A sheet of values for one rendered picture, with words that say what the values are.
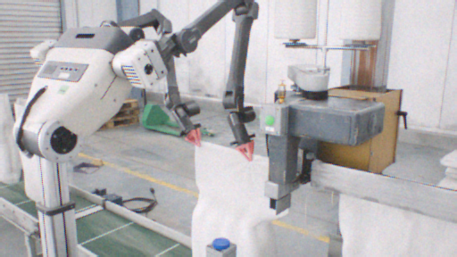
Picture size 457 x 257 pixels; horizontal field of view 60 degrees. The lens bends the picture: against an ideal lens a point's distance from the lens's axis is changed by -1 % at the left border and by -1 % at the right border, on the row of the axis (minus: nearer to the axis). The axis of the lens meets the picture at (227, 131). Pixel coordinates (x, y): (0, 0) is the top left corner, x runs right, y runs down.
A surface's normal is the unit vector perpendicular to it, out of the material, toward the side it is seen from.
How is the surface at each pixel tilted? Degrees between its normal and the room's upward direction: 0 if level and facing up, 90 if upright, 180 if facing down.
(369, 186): 90
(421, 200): 90
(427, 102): 90
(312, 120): 90
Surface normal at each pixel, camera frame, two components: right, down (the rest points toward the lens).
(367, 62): -0.63, 0.18
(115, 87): 0.77, 0.15
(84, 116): 0.41, 0.60
